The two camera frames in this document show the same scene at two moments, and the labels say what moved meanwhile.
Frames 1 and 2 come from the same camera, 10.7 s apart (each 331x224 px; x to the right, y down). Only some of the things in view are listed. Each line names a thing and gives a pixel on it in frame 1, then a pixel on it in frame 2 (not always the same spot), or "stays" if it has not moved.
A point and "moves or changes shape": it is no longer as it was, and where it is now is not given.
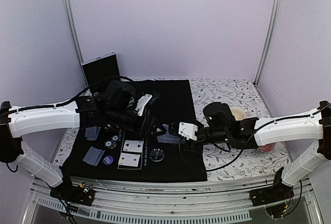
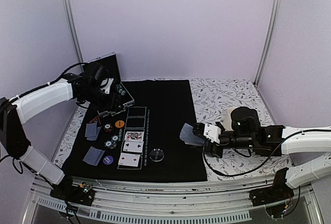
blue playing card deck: x=167 y=137 moves or changes shape
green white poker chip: x=115 y=138 stays
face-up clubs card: x=134 y=146 stays
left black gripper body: x=117 y=117 → x=97 y=100
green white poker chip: x=108 y=144 stays
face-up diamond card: x=129 y=159 stays
